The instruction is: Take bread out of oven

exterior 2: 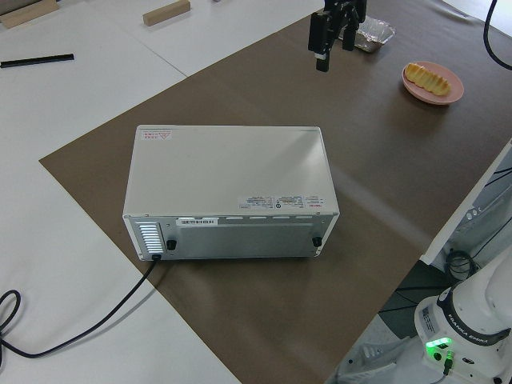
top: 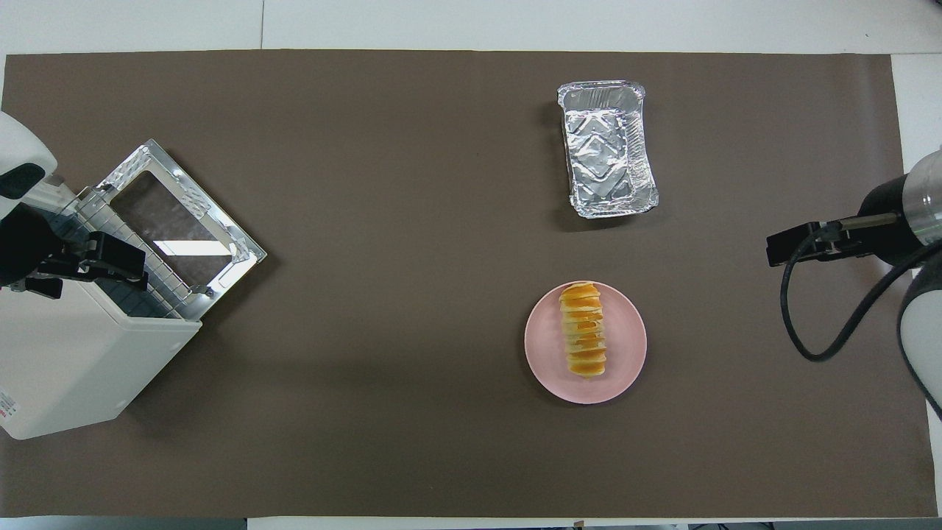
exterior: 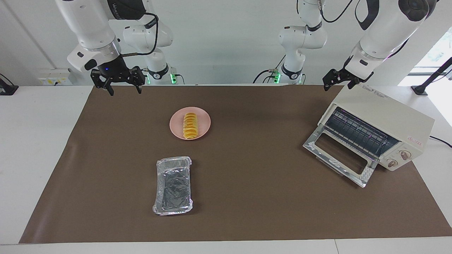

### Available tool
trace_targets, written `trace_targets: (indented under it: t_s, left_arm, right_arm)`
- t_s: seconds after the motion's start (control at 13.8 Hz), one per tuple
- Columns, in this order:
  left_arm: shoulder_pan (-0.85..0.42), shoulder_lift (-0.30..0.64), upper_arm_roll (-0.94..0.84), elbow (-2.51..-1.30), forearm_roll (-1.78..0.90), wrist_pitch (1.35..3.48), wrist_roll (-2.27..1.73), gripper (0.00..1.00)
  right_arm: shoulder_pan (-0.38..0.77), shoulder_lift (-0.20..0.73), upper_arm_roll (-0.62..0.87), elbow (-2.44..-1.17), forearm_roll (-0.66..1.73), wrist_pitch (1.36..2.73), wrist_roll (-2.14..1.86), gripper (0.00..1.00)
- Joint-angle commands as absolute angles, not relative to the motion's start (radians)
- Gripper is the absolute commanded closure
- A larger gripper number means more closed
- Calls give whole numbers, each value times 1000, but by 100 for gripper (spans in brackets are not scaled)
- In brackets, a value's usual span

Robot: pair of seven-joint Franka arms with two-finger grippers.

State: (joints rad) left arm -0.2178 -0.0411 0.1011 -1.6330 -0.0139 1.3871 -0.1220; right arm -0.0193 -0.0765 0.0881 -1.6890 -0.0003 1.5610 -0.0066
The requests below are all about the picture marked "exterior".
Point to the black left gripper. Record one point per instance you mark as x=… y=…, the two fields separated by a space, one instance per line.
x=340 y=76

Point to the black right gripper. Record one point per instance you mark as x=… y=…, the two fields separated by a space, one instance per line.
x=114 y=72

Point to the golden ridged bread loaf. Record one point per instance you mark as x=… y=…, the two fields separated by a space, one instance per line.
x=190 y=126

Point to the aluminium foil tray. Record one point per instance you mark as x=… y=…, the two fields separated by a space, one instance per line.
x=173 y=187

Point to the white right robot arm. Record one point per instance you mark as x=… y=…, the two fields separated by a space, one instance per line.
x=91 y=24

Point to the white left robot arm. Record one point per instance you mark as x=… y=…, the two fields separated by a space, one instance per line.
x=388 y=31

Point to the cream toaster oven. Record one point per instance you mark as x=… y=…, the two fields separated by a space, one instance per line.
x=388 y=109

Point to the glass oven door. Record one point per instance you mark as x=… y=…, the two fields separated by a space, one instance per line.
x=367 y=174

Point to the small cream oven knob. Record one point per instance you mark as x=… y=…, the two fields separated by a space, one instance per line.
x=392 y=163

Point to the large cream oven knob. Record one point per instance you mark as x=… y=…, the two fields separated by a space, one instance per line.
x=404 y=154

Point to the pink round plate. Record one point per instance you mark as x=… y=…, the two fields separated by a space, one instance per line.
x=176 y=123

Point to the black table clamp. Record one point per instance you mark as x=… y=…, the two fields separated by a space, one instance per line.
x=7 y=90

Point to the brown table mat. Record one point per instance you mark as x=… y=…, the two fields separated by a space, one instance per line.
x=265 y=194

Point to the white wall socket box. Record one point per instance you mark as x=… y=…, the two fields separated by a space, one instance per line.
x=53 y=76

